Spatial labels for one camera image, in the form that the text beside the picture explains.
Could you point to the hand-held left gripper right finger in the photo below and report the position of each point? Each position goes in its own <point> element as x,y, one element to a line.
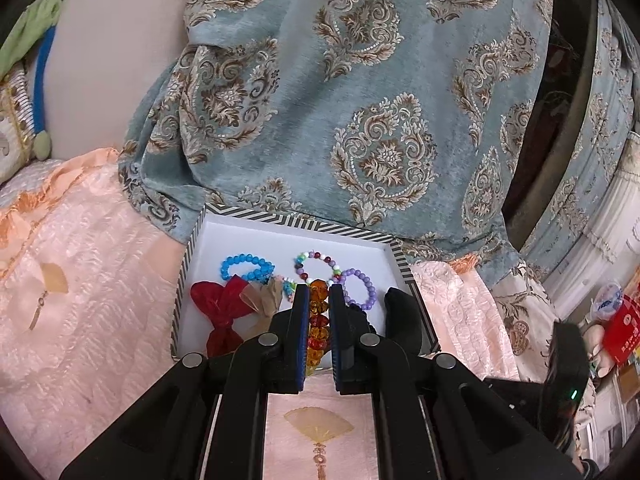
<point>336,345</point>

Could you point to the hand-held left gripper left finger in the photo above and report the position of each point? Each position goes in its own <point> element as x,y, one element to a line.
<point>301,340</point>

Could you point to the leopard print scrunchie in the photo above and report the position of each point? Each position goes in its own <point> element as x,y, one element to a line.
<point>265,300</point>

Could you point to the black hair clip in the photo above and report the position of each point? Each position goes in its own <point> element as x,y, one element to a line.
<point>405,320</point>

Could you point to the red bow hair clip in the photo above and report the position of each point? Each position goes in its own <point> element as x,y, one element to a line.
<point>220,305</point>

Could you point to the black white striped box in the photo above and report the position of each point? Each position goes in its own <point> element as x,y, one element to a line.
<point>235,245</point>

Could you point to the red box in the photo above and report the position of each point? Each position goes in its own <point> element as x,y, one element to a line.
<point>625,330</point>

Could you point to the clear plastic cup blue label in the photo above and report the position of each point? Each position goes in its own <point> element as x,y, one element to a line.
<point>606,300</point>

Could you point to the white ruffled fabric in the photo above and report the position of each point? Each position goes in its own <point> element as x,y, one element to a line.
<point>600,240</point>

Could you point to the pink embroidered bedspread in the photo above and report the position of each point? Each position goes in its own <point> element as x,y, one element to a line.
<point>100,270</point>

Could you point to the blue damask curtain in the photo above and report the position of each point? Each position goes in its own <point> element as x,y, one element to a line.
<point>590,160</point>

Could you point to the blue damask blanket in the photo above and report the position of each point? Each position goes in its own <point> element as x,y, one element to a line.
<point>300,110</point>

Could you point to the beige upholstered headboard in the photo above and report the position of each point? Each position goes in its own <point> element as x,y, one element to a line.
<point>110,60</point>

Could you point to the gold striped patterned cushion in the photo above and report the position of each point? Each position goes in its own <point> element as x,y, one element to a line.
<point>12,110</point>

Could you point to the green and blue plush toy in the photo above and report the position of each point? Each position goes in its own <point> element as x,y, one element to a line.
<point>30,35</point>

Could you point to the dark wooden bed frame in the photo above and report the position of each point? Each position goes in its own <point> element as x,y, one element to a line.
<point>550,160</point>

